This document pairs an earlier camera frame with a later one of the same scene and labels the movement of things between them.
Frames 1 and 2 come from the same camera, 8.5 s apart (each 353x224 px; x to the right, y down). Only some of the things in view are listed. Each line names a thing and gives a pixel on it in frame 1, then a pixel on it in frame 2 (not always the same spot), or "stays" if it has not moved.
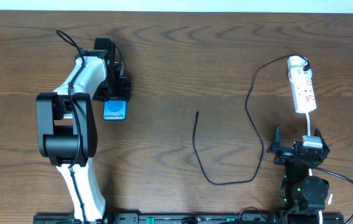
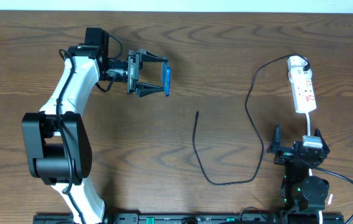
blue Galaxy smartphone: x=115 y=110 to x=166 y=78
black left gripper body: x=118 y=92 to x=132 y=72
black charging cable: x=256 y=68 stays
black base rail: x=193 y=218 stays
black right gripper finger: x=276 y=146 stays
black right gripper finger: x=317 y=133 stays
